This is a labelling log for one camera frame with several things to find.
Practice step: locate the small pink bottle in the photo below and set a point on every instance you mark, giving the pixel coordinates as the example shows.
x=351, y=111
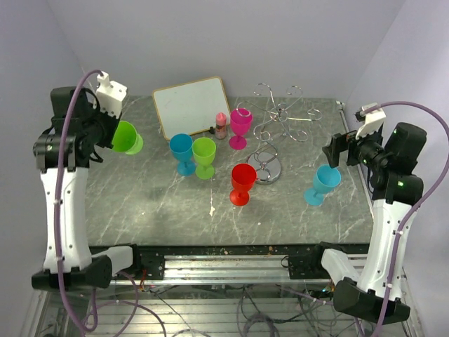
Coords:
x=221, y=126

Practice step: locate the green wine glass on table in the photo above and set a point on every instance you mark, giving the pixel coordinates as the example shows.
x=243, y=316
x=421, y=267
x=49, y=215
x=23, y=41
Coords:
x=204, y=150

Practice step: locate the green wine glass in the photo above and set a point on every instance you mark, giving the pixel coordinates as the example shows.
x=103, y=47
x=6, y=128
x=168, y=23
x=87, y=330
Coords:
x=204, y=150
x=126, y=139

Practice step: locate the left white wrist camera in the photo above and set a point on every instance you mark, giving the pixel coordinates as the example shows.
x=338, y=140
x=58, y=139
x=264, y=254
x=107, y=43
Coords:
x=110, y=95

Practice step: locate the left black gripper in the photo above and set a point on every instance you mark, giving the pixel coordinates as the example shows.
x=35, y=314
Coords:
x=114, y=122

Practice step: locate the blue wine glass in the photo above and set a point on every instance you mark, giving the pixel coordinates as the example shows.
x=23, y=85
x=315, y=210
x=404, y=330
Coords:
x=325, y=180
x=181, y=148

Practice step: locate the pink wine glass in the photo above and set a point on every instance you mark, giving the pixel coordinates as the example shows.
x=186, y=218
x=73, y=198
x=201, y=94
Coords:
x=241, y=120

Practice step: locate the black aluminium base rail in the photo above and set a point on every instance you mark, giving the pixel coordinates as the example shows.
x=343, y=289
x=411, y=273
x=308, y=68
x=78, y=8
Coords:
x=229, y=264

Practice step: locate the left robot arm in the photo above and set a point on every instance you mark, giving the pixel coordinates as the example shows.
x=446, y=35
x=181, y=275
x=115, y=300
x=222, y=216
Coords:
x=63, y=162

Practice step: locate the chrome wine glass rack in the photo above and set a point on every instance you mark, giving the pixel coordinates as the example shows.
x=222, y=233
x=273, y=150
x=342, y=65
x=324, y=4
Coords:
x=265, y=159

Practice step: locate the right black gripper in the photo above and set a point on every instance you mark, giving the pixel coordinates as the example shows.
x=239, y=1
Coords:
x=339, y=143

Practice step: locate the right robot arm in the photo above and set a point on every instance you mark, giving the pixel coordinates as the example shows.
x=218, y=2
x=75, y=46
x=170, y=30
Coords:
x=374, y=294

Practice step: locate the red wine glass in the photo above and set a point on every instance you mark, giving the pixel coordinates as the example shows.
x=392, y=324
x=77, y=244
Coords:
x=243, y=178

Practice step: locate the small whiteboard with wooden frame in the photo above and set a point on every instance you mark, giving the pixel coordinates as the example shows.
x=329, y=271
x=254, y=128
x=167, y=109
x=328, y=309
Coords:
x=190, y=108

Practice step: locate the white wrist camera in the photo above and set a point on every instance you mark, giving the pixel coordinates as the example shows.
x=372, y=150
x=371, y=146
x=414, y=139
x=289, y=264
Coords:
x=110, y=95
x=372, y=116

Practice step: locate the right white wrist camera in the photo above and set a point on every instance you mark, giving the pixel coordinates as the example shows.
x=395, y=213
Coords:
x=372, y=116

